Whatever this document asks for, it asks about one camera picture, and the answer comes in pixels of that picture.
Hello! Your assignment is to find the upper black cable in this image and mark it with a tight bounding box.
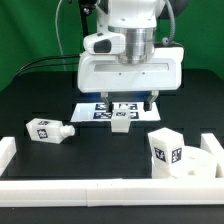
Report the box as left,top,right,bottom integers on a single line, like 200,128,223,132
18,53,83,73

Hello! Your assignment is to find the white left fence bar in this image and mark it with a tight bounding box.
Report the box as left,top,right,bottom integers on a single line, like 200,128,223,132
0,137,16,176

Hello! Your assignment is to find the white round stool seat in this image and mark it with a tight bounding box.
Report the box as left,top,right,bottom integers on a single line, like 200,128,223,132
152,145,218,180

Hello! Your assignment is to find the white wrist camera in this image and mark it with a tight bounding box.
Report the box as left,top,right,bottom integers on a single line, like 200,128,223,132
83,32,126,54

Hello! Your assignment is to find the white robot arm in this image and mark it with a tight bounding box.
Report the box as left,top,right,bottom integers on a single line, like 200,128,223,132
77,0,189,111

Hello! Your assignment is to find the white front fence bar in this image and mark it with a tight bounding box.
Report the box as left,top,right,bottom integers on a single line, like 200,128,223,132
0,178,224,207

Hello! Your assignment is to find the lower black cable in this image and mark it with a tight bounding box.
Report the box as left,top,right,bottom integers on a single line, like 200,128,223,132
17,59,81,78

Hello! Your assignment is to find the white marker sheet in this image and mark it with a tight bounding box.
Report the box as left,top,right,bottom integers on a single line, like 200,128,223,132
71,102,160,122

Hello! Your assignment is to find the black vertical cable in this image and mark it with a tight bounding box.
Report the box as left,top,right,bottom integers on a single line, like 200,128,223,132
78,0,98,54

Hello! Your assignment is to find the white right fence bar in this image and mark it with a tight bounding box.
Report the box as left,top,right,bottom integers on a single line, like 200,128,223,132
200,133,224,178

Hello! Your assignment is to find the grey thin cable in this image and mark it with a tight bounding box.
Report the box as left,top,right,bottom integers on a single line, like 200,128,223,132
54,0,68,72

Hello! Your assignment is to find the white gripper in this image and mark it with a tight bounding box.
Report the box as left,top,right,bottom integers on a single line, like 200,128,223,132
77,47,184,112

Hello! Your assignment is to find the white fence bar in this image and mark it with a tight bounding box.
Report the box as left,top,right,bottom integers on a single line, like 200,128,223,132
0,137,16,176
200,133,224,178
0,178,224,207

